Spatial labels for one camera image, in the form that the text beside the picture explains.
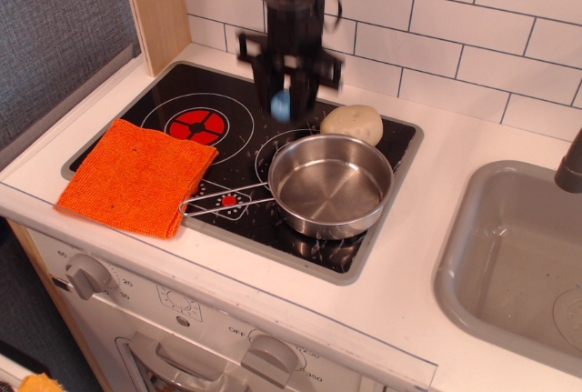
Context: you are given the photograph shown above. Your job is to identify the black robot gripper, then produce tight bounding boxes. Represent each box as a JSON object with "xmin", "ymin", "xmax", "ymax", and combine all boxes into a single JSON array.
[{"xmin": 238, "ymin": 0, "xmax": 343, "ymax": 121}]

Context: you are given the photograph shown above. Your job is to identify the blue handled grey spoon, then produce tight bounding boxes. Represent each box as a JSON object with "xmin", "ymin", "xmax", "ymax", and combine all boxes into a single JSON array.
[{"xmin": 270, "ymin": 89, "xmax": 291, "ymax": 122}]

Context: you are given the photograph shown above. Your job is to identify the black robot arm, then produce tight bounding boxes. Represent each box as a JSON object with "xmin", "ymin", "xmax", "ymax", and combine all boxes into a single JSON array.
[{"xmin": 238, "ymin": 0, "xmax": 343, "ymax": 122}]

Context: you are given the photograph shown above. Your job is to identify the orange towel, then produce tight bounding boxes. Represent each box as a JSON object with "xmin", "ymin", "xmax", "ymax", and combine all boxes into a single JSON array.
[{"xmin": 55, "ymin": 119, "xmax": 218, "ymax": 239}]

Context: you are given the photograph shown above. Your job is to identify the beige toy potato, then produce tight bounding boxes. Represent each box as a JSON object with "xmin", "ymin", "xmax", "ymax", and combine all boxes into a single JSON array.
[{"xmin": 320, "ymin": 105, "xmax": 384, "ymax": 146}]

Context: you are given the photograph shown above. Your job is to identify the black toy stove top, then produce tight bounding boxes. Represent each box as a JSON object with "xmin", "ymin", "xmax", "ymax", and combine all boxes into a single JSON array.
[{"xmin": 60, "ymin": 60, "xmax": 425, "ymax": 286}]

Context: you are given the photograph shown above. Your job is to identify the grey left oven knob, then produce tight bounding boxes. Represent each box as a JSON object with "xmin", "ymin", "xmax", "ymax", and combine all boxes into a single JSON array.
[{"xmin": 65, "ymin": 254, "xmax": 112, "ymax": 300}]

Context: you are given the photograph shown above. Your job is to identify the grey oven knob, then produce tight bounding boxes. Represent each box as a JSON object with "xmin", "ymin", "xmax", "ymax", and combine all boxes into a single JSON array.
[
  {"xmin": 65, "ymin": 254, "xmax": 112, "ymax": 300},
  {"xmin": 241, "ymin": 335, "xmax": 299, "ymax": 388}
]

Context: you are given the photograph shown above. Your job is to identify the grey right oven knob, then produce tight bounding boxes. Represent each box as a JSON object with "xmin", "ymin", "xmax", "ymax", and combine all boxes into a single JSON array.
[{"xmin": 241, "ymin": 335, "xmax": 299, "ymax": 388}]

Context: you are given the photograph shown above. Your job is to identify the grey sink basin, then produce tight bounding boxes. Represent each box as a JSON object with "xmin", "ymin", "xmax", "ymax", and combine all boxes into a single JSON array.
[{"xmin": 435, "ymin": 160, "xmax": 581, "ymax": 377}]

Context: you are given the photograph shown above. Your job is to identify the grey faucet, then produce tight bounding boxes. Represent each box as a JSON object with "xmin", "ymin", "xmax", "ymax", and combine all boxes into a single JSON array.
[{"xmin": 554, "ymin": 130, "xmax": 582, "ymax": 194}]

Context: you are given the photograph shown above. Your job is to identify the orange cloth at corner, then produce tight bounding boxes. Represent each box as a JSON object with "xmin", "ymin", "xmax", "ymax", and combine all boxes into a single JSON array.
[{"xmin": 18, "ymin": 373, "xmax": 65, "ymax": 392}]

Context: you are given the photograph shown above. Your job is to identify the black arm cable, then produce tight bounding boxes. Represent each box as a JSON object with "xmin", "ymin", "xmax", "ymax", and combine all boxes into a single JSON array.
[{"xmin": 320, "ymin": 0, "xmax": 345, "ymax": 34}]

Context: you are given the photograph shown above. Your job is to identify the steel pan with wire handle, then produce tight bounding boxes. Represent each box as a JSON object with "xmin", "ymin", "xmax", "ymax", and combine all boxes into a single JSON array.
[{"xmin": 180, "ymin": 130, "xmax": 395, "ymax": 243}]

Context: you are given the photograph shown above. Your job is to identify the wooden side post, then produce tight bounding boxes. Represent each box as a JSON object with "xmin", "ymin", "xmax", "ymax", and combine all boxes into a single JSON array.
[{"xmin": 129, "ymin": 0, "xmax": 191, "ymax": 76}]

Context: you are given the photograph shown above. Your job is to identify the oven door with handle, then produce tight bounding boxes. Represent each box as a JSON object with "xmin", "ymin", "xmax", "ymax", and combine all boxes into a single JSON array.
[{"xmin": 116, "ymin": 332, "xmax": 363, "ymax": 391}]

